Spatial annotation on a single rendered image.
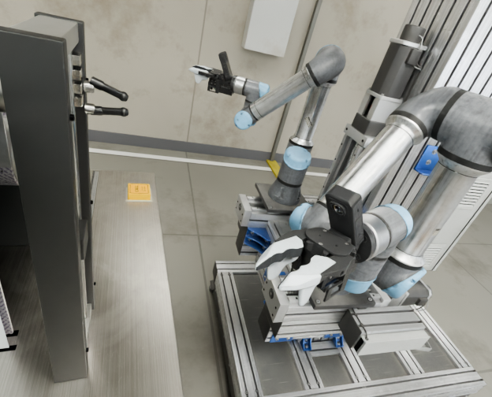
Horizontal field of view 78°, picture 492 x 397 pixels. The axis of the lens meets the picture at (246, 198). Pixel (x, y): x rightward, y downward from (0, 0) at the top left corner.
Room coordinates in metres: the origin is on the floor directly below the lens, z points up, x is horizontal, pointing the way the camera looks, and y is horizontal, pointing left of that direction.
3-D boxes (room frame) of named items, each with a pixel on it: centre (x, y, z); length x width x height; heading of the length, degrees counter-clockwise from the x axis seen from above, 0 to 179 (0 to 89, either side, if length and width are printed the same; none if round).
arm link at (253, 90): (1.41, 0.08, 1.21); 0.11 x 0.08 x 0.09; 85
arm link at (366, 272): (0.52, -0.25, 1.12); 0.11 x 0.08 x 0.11; 47
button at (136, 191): (0.84, 0.35, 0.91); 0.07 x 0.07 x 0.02; 26
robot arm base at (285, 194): (1.25, -0.17, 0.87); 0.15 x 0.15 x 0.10
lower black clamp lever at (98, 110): (0.41, 0.22, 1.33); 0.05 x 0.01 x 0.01; 116
